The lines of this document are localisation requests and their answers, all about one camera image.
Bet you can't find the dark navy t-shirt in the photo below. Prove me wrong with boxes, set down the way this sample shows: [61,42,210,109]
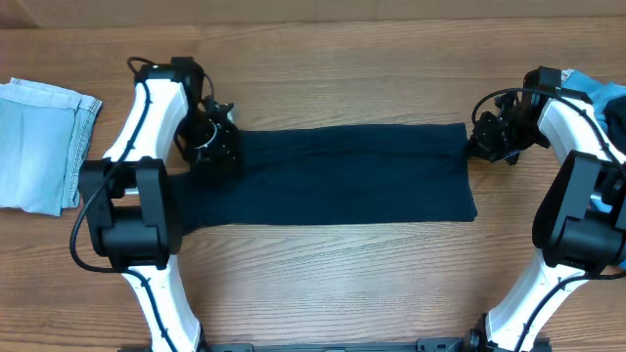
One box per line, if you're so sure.
[171,123,477,232]

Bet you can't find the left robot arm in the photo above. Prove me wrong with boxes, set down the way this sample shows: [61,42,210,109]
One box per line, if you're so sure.
[69,57,241,351]

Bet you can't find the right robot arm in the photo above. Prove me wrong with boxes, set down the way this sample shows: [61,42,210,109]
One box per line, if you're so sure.
[455,66,625,351]

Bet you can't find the crumpled blue denim garment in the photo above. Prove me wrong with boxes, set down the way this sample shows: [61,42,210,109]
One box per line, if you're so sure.
[561,69,625,136]

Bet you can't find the dark garment on denim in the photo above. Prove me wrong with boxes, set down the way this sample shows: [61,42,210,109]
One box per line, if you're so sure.
[604,96,626,154]

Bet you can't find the folded light blue jeans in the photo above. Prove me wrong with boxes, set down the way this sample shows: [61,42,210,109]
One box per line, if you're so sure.
[1,77,103,217]

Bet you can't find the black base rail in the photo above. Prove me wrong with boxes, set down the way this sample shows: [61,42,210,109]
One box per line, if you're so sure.
[201,337,463,352]

